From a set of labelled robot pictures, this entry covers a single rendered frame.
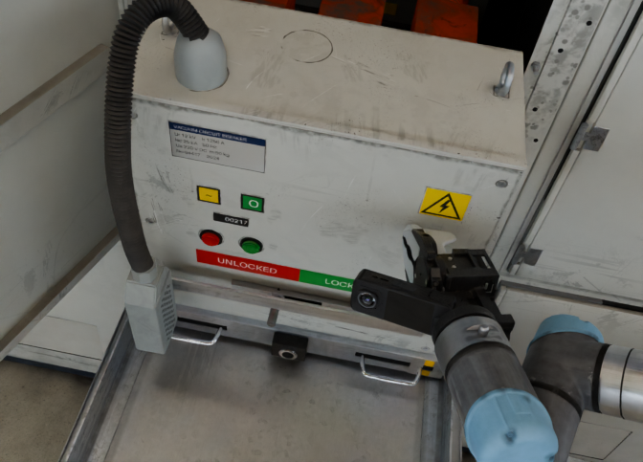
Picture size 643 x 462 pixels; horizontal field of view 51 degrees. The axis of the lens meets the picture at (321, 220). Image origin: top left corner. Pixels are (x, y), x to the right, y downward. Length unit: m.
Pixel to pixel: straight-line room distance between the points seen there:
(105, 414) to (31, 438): 0.96
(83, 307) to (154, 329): 0.78
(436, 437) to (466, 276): 0.47
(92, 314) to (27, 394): 0.45
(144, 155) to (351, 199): 0.27
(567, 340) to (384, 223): 0.27
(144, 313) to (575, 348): 0.58
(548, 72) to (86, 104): 0.72
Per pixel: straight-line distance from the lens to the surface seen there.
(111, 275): 1.64
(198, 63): 0.81
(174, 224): 0.99
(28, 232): 1.18
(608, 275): 1.41
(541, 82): 1.10
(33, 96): 1.05
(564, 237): 1.32
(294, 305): 1.02
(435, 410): 1.21
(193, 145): 0.86
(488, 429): 0.63
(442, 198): 0.85
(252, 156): 0.84
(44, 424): 2.13
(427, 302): 0.74
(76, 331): 1.92
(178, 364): 1.21
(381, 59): 0.90
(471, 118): 0.85
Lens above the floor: 1.87
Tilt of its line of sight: 48 degrees down
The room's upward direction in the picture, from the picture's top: 9 degrees clockwise
